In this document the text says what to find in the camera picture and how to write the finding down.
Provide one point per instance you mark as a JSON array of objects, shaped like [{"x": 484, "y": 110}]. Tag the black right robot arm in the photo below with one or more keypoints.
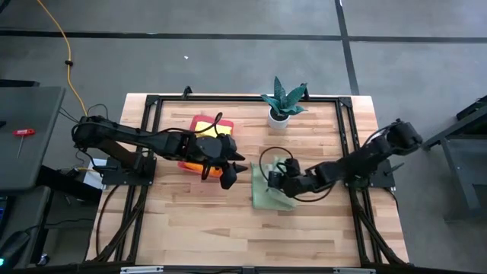
[{"x": 365, "y": 156}]

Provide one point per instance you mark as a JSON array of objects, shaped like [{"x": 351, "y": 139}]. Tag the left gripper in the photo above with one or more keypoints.
[{"x": 213, "y": 148}]

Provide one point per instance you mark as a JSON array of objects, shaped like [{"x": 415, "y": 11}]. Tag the silver metal bracket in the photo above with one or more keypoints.
[
  {"x": 354, "y": 270},
  {"x": 141, "y": 269}
]

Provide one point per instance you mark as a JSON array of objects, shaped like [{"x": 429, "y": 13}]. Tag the snake plant in white pot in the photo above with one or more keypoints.
[{"x": 279, "y": 114}]

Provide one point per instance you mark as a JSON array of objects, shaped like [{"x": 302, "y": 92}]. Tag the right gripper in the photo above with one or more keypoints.
[{"x": 298, "y": 184}]

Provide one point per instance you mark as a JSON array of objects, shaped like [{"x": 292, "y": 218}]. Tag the pink plastic bin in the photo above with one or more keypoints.
[{"x": 194, "y": 125}]

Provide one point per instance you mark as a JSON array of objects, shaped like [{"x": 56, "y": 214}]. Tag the green microfiber towel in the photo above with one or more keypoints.
[{"x": 266, "y": 198}]

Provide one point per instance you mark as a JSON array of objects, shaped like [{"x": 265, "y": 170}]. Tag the grey side table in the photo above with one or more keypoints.
[{"x": 30, "y": 137}]

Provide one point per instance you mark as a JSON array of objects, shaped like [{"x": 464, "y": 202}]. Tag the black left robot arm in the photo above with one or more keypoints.
[{"x": 133, "y": 137}]

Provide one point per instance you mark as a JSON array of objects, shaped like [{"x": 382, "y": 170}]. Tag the black computer mouse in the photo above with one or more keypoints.
[{"x": 13, "y": 245}]

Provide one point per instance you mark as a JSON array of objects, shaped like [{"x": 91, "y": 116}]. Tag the black desk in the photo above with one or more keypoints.
[{"x": 23, "y": 213}]

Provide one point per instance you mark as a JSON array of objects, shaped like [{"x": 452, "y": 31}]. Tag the black aluminium table frame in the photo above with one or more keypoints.
[{"x": 247, "y": 98}]

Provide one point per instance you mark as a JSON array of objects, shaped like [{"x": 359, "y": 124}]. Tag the grey metal stand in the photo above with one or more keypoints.
[{"x": 462, "y": 152}]

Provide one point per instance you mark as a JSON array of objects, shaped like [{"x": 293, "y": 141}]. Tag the white paper sheet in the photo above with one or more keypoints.
[{"x": 89, "y": 177}]

